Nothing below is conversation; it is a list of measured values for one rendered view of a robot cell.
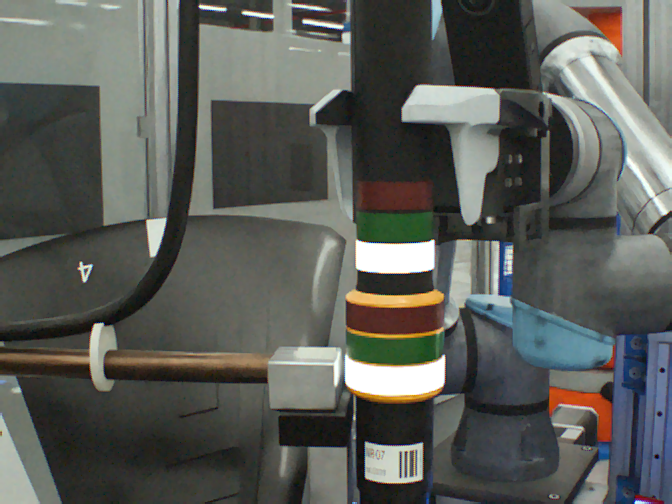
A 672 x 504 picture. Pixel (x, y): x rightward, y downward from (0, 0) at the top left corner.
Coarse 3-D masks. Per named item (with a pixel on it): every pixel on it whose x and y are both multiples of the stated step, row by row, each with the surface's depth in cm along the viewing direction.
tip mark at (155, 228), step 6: (150, 222) 53; (156, 222) 53; (162, 222) 53; (150, 228) 53; (156, 228) 53; (162, 228) 53; (150, 234) 53; (156, 234) 53; (162, 234) 53; (150, 240) 52; (156, 240) 52; (150, 246) 52; (156, 246) 52; (150, 252) 52; (156, 252) 52
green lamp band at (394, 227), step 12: (360, 216) 36; (372, 216) 36; (384, 216) 35; (396, 216) 35; (408, 216) 35; (420, 216) 36; (432, 216) 36; (360, 228) 36; (372, 228) 36; (384, 228) 35; (396, 228) 35; (408, 228) 35; (420, 228) 36; (432, 228) 36; (372, 240) 36; (384, 240) 36; (396, 240) 35; (408, 240) 35
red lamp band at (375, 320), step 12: (444, 300) 37; (348, 312) 37; (360, 312) 36; (372, 312) 36; (384, 312) 35; (396, 312) 35; (408, 312) 35; (420, 312) 35; (432, 312) 36; (444, 312) 37; (348, 324) 37; (360, 324) 36; (372, 324) 36; (384, 324) 35; (396, 324) 35; (408, 324) 35; (420, 324) 36; (432, 324) 36; (444, 324) 37
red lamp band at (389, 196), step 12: (360, 192) 36; (372, 192) 36; (384, 192) 35; (396, 192) 35; (408, 192) 35; (420, 192) 35; (432, 192) 36; (360, 204) 36; (372, 204) 36; (384, 204) 35; (396, 204) 35; (408, 204) 35; (420, 204) 36; (432, 204) 36
